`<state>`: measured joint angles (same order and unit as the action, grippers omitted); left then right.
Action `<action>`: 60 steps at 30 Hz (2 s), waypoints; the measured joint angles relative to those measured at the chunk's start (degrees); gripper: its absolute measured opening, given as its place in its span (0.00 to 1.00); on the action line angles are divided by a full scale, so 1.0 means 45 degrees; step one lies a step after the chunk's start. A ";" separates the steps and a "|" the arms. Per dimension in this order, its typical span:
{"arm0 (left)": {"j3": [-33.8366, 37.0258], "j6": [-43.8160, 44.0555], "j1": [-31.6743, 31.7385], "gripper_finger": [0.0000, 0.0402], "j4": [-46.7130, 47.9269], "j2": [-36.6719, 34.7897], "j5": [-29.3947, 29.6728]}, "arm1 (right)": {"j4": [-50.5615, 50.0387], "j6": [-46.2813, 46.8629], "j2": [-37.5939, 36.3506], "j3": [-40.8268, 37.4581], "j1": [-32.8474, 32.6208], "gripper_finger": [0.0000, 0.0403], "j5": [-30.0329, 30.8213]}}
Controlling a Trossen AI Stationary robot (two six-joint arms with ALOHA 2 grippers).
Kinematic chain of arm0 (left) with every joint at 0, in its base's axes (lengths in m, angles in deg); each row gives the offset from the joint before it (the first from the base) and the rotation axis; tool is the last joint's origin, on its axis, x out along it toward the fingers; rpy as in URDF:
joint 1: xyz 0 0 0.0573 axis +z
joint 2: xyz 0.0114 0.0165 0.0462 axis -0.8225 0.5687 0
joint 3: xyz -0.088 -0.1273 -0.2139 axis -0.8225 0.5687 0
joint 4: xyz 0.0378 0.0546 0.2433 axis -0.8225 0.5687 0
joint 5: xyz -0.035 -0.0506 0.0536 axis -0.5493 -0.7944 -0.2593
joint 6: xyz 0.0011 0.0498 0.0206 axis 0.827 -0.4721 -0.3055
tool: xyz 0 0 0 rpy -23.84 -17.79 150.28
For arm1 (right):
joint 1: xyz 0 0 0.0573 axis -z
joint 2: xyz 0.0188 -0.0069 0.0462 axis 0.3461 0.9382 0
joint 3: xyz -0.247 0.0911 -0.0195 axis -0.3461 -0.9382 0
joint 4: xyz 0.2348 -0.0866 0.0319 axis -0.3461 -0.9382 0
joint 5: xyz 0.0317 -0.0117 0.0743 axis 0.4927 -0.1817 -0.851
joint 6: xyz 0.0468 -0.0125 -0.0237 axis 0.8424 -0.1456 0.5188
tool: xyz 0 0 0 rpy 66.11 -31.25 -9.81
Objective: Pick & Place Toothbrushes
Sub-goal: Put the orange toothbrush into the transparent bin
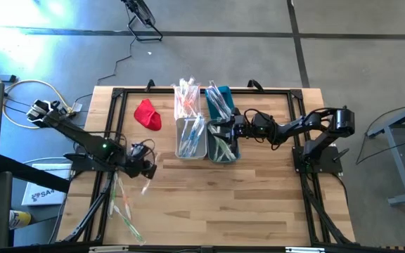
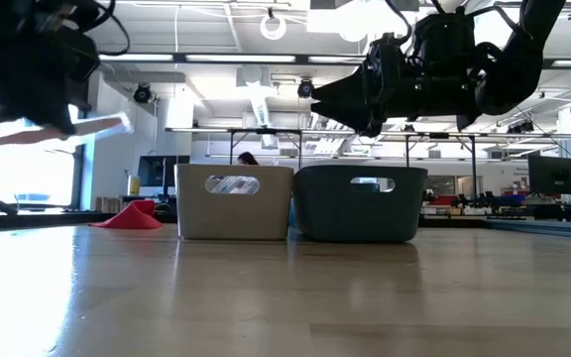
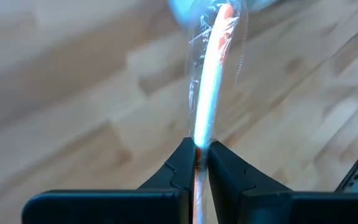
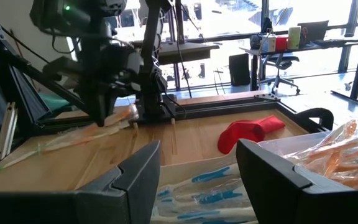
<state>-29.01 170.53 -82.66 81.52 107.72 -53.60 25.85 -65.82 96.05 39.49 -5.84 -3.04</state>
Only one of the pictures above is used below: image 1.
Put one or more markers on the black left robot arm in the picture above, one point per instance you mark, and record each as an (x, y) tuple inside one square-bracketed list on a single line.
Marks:
[(83, 140)]

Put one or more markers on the white printed box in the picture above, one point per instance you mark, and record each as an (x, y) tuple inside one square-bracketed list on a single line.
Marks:
[(42, 196)]

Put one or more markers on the grey desk frame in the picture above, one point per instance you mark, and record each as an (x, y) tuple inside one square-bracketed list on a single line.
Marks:
[(397, 168)]

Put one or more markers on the black floor fan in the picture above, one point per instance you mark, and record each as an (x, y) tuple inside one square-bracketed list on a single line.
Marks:
[(142, 14)]

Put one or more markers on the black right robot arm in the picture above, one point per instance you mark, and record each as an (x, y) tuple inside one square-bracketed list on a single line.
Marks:
[(315, 123)]

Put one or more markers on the beige plastic bin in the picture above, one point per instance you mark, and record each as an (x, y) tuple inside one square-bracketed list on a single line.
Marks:
[(178, 154)]

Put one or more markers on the red cloth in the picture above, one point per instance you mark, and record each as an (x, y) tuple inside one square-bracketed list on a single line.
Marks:
[(148, 114)]

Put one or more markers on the black desk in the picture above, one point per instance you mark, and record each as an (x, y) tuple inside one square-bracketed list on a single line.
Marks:
[(30, 172)]

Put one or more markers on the clear plastic bin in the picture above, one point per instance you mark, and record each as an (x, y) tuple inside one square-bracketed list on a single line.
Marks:
[(176, 112)]

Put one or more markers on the dark grey plastic bin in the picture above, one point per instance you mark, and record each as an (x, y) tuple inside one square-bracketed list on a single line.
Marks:
[(211, 158)]

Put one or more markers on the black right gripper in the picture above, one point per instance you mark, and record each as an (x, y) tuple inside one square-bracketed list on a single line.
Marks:
[(255, 126)]

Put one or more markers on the white light bar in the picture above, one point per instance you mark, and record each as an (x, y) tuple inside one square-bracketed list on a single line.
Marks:
[(304, 249), (109, 249)]

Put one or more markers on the teal plastic bin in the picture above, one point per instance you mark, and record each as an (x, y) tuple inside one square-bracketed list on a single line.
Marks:
[(228, 92)]

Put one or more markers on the yellow can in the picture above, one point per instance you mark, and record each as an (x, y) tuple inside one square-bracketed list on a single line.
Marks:
[(21, 219)]

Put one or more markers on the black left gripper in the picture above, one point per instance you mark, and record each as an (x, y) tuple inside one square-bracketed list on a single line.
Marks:
[(139, 168)]

